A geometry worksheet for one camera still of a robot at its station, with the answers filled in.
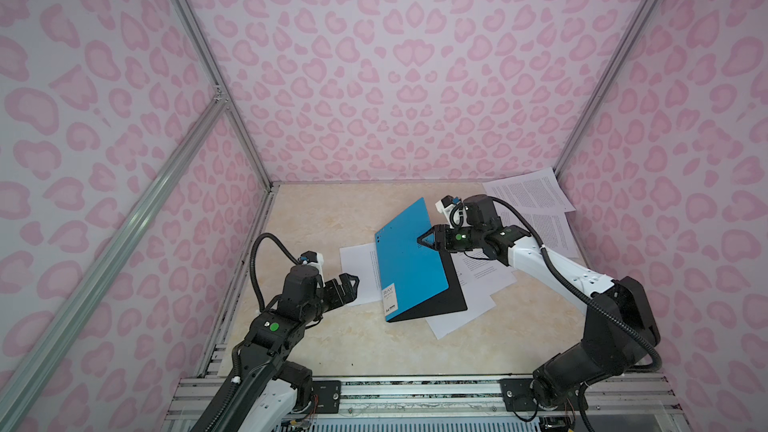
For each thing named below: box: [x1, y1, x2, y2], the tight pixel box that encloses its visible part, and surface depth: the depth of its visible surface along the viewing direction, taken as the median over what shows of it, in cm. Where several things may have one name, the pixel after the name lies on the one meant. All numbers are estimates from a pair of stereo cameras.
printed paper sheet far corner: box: [482, 167, 576, 213], surface depth 120 cm
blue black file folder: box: [374, 197, 468, 322], surface depth 87 cm
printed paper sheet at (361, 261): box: [340, 242, 382, 306], surface depth 100 cm
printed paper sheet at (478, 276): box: [425, 250, 517, 340], surface depth 92 cm
